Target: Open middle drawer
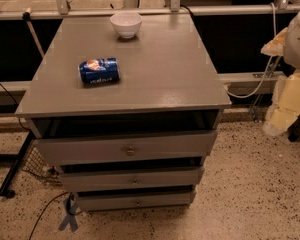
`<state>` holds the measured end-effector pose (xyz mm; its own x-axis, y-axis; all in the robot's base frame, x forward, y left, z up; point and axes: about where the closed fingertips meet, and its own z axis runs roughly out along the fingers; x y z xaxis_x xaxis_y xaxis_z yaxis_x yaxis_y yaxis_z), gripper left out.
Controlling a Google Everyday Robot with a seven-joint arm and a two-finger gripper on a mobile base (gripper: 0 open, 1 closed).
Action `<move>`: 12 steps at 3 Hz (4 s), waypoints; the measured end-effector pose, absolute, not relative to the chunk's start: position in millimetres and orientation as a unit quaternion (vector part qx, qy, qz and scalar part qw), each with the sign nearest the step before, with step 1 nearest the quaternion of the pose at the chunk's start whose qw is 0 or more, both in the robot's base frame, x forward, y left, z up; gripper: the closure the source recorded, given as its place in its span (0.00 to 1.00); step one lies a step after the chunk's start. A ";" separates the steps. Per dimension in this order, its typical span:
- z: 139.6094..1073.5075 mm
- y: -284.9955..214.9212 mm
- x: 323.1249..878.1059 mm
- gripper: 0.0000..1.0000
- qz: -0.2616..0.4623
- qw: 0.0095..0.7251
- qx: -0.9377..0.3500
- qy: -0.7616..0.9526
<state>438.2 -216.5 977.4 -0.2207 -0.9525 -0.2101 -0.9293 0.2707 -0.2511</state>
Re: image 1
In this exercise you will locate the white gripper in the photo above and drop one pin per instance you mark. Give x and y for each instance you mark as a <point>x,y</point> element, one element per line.
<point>298,47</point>

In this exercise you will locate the grey drawer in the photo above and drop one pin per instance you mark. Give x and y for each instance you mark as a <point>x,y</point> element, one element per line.
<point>134,201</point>
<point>71,151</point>
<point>132,179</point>

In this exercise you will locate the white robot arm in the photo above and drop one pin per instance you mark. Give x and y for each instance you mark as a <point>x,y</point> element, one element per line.
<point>291,54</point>

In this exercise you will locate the grey drawer cabinet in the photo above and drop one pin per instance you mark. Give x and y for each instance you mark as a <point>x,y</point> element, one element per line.
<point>168,86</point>

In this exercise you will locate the grey top drawer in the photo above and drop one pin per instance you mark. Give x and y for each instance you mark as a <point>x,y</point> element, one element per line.
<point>71,151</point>

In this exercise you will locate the grey bottom drawer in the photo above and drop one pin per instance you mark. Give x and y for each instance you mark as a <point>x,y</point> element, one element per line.
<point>134,201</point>

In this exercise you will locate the thin metal rod stand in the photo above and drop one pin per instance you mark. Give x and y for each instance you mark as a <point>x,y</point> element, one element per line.
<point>269,71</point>

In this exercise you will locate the white bowl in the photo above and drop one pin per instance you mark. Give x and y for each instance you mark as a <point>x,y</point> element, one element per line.
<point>126,24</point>

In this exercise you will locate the wooden stick with black tip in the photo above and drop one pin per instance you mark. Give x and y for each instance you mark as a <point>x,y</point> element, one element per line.
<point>26,16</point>

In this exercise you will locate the blue tape cross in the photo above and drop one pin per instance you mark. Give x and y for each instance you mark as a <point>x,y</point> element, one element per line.
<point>69,220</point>

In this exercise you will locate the black metal stand leg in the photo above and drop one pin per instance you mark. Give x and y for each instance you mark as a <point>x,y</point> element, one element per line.
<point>5,190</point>

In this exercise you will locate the metal railing frame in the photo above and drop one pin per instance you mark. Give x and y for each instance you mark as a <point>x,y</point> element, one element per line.
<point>150,7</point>

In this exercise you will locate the wire mesh basket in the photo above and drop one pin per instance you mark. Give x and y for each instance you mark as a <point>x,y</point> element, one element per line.
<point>35,165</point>

